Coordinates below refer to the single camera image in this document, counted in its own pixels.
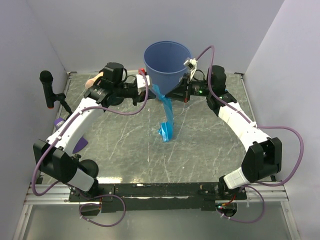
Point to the blue plastic trash bin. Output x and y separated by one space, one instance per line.
164 63

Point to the blue trash bag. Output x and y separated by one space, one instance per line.
166 129

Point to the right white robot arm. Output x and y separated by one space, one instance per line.
263 156

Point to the purple clear box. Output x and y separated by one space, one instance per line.
82 142

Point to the black microphone on stand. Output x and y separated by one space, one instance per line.
46 80

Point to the aluminium rail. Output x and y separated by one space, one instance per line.
267 191

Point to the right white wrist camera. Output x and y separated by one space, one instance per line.
191 65

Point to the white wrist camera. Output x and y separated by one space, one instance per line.
143 80
191 65

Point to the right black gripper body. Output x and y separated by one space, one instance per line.
198 88

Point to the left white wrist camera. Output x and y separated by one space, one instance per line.
143 80

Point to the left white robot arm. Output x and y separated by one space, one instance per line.
53 156

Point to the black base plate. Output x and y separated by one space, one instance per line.
110 204

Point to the purple microphone on stand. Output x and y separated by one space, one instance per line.
88 166

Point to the beige microphone on stand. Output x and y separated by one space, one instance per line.
98 90

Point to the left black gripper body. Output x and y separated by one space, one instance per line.
128 92

